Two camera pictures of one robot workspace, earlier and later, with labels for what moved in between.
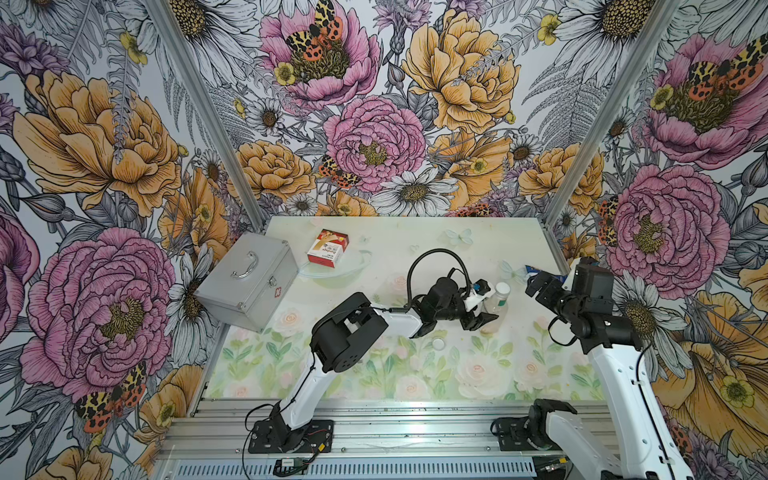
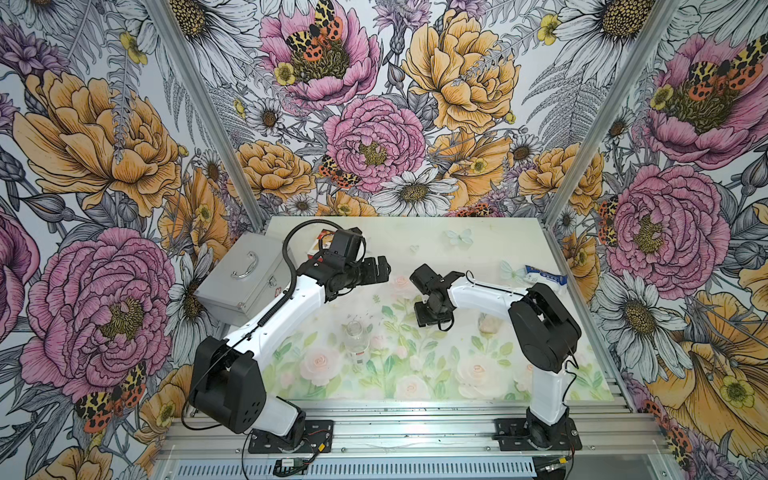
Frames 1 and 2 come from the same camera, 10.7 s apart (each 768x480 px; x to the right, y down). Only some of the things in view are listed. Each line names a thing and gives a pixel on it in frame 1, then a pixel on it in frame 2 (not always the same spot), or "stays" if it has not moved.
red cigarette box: [328, 247] stays
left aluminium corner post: [171, 28] stays
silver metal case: [251, 280] stays
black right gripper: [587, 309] to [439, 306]
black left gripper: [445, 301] to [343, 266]
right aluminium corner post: [649, 35] stays
